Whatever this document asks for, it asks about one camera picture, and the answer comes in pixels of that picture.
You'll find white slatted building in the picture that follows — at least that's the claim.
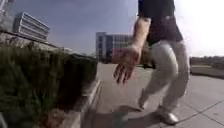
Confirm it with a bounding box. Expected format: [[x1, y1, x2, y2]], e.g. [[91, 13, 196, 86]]
[[13, 11, 51, 43]]

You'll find person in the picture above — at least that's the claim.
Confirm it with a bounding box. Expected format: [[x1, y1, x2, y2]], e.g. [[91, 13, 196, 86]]
[[112, 0, 193, 127]]

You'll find grey paved plaza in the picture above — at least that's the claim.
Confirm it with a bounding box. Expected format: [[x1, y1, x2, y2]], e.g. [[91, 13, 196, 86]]
[[79, 62, 224, 128]]

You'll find row of trees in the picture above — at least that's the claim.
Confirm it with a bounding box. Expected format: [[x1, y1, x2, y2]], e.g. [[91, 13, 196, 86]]
[[189, 55, 224, 70]]

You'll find grey stone kerb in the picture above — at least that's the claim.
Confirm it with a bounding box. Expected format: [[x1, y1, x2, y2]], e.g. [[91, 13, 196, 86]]
[[59, 79, 103, 128]]

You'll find green hedge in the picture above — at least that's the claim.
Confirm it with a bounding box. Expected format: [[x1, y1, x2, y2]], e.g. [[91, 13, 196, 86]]
[[0, 41, 100, 128]]

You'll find large curved glass building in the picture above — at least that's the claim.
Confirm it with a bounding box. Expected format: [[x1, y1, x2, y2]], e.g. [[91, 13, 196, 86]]
[[95, 31, 135, 64]]

